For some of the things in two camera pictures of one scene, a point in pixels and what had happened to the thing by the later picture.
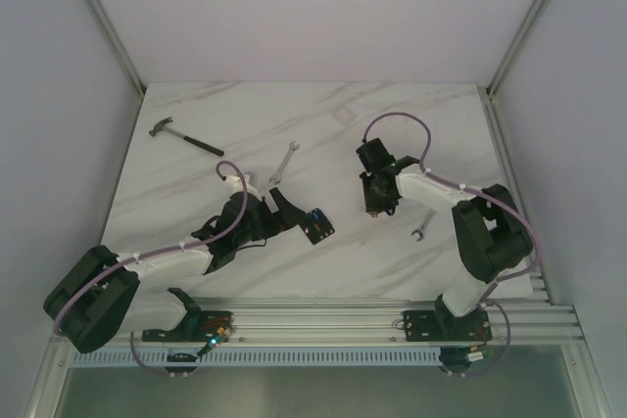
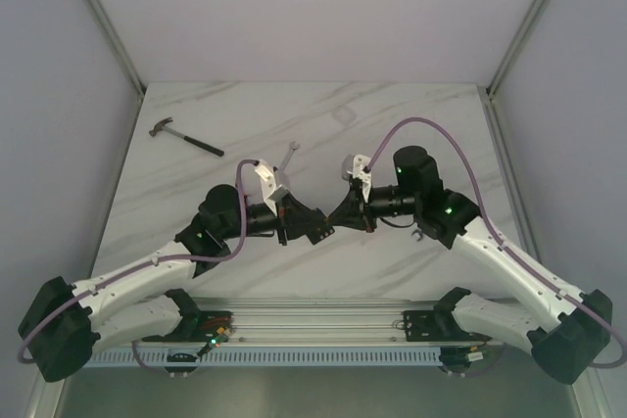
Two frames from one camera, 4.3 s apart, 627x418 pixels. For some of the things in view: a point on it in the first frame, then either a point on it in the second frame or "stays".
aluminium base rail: x=348 y=333 stays
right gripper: x=372 y=205 -> x=354 y=211
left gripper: x=276 y=212 -> x=284 y=221
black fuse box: x=315 y=225 stays
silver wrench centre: x=276 y=176 stays
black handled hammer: x=160 y=126 stays
